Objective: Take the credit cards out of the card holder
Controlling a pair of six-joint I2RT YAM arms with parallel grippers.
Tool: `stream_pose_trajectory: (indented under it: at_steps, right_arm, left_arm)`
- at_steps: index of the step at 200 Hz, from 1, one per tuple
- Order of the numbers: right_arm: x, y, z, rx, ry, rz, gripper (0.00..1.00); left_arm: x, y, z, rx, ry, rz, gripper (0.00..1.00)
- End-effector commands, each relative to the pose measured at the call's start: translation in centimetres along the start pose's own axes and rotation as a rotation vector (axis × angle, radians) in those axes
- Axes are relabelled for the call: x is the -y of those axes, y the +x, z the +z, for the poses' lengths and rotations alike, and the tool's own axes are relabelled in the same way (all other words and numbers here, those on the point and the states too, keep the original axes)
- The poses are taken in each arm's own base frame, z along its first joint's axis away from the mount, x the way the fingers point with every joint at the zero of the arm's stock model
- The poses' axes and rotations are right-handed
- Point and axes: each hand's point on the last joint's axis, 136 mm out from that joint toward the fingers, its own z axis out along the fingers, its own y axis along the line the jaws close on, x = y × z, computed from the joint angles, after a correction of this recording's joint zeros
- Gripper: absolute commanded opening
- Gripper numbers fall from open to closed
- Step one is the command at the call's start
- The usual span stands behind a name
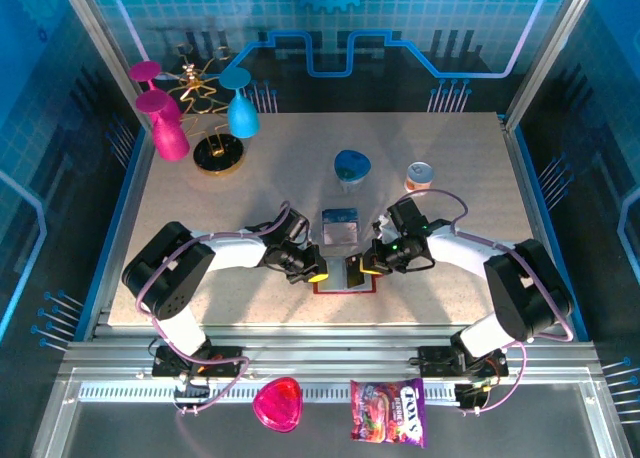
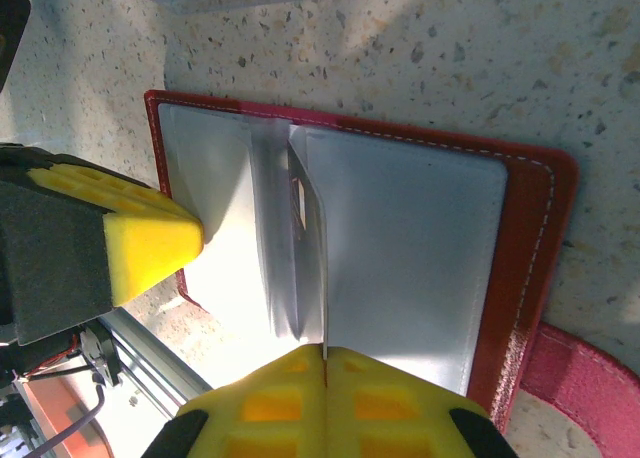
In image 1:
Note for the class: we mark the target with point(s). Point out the black gold lined card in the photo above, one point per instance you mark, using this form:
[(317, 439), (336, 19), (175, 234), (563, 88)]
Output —
[(355, 279)]

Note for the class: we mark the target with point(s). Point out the blue VIP card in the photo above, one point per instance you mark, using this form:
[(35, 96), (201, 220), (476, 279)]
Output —
[(340, 215)]

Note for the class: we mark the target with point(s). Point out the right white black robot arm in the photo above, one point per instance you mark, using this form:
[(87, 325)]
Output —
[(460, 253)]

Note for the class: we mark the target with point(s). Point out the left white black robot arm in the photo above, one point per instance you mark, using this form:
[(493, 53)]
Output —
[(237, 250)]

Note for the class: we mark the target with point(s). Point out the clear acrylic card organizer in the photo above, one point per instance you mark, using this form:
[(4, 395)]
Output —
[(340, 200)]

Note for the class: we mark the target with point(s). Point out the small orange tin can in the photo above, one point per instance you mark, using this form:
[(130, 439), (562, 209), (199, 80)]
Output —
[(419, 175)]

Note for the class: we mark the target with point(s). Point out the blue heart-shaped container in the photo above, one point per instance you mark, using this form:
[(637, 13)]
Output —
[(352, 165)]

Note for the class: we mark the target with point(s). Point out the pink heart shaped container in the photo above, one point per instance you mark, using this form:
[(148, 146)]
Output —
[(277, 403)]

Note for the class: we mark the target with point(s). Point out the purple candy bag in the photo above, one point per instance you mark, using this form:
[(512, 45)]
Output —
[(387, 413)]

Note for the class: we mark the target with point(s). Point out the blue wine glass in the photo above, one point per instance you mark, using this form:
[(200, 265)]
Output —
[(243, 118)]

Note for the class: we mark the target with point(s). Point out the small electronics board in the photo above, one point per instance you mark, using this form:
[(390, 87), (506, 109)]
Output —
[(472, 395), (192, 393)]

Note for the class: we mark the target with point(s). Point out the pink wine glass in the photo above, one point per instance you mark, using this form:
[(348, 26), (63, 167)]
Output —
[(145, 71), (170, 133)]

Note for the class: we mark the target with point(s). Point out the aluminium extrusion frame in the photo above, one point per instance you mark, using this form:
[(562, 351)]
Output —
[(325, 353)]

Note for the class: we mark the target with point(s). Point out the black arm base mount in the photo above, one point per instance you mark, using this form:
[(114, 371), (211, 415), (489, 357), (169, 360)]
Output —
[(435, 360), (225, 360)]

